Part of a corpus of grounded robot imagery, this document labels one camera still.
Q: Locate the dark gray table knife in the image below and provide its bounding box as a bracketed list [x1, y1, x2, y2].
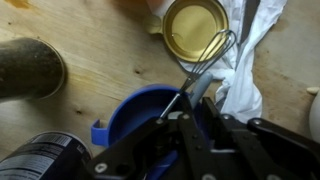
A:
[234, 0, 262, 72]

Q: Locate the small beige piece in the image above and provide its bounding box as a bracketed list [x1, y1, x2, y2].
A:
[306, 86, 320, 96]

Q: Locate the metal wire whisk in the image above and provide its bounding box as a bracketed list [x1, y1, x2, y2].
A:
[159, 28, 238, 120]

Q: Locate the black can with barcode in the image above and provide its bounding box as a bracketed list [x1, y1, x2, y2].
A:
[0, 130, 93, 180]

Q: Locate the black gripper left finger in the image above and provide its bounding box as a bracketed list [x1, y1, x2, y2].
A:
[83, 95, 215, 180]

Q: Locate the gray-handled knife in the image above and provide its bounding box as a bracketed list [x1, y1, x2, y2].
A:
[189, 71, 215, 108]

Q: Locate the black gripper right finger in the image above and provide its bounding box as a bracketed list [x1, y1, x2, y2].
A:
[201, 96, 320, 180]

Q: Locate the blue bowl with tab handle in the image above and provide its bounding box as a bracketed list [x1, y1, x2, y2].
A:
[90, 83, 215, 180]

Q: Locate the white cloth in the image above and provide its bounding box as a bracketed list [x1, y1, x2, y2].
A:
[151, 0, 288, 125]

